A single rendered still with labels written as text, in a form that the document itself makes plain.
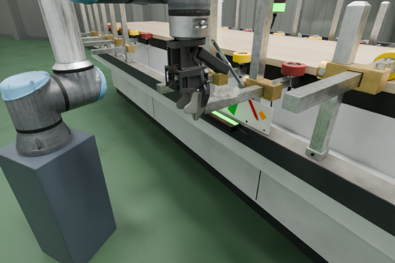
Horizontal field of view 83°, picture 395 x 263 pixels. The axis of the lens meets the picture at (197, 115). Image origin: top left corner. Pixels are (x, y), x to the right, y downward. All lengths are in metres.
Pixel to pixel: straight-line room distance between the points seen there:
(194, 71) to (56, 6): 0.61
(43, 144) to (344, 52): 0.98
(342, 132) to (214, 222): 0.83
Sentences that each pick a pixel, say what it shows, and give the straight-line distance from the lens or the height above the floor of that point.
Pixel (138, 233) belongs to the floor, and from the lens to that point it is 1.38.
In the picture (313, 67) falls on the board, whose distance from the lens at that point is 0.89.
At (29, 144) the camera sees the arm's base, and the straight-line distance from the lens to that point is 1.00.
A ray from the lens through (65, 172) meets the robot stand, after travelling 1.01.
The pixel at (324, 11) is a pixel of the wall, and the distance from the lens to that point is 5.27.
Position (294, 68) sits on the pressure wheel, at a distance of 0.84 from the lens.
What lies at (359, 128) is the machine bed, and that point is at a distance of 0.89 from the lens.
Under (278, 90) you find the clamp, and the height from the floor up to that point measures 0.85.
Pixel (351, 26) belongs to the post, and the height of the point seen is 1.05.
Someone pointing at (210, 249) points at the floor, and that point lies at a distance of 1.30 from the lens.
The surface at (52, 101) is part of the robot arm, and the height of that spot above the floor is 0.78.
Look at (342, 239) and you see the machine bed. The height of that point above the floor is 0.26.
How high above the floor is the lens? 1.09
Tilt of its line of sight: 26 degrees down
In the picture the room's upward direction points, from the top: straight up
